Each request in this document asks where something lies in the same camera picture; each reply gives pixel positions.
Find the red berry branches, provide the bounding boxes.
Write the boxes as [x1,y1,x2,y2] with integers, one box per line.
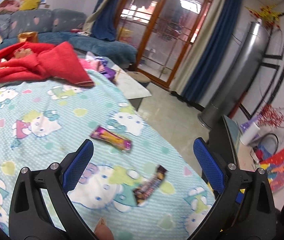
[256,103,284,128]

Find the white paper towel roll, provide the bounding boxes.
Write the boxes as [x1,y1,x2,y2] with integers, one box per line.
[240,122,260,146]

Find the blue curtain left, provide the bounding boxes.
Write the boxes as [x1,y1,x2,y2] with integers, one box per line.
[82,0,119,42]

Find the purple pink toys pile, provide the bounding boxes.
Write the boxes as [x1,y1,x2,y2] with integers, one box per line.
[78,51,116,81]

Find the black cable loop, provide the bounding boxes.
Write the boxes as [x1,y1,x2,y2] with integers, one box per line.
[256,133,279,156]

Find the colourful painting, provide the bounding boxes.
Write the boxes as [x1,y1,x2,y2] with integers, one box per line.
[259,148,284,193]

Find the blue curtain right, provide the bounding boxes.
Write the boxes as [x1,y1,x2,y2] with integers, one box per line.
[173,0,242,103]

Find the purple orange candy wrapper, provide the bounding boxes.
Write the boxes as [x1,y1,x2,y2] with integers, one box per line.
[90,126,132,151]

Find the yellow rim trash bin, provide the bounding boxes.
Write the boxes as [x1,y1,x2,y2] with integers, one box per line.
[207,182,245,204]

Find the white coffee table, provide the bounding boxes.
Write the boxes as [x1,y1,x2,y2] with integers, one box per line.
[111,64,152,111]

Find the blue curtain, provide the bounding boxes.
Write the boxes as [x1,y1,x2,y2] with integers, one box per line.
[82,0,119,42]
[173,0,242,103]

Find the dark brown chocolate wrapper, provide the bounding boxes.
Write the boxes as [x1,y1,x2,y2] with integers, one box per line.
[133,165,167,205]

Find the red blanket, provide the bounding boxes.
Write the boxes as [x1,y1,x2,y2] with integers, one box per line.
[0,42,94,87]

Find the wooden glass door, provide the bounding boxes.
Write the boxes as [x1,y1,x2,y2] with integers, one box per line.
[115,0,213,89]

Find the dark tv cabinet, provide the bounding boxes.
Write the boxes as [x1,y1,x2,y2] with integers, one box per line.
[208,114,260,181]

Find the blue sofa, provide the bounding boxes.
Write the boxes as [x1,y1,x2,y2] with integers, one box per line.
[0,9,137,68]

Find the yellow pillow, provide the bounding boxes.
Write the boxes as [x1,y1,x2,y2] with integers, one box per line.
[19,0,41,11]

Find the brown cushioned stool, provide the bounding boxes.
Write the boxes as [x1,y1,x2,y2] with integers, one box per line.
[126,72,151,84]

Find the hello kitty blanket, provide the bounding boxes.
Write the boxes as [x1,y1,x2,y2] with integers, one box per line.
[0,70,215,239]

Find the silver tower air conditioner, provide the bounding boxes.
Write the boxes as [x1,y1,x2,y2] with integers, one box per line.
[198,20,269,129]

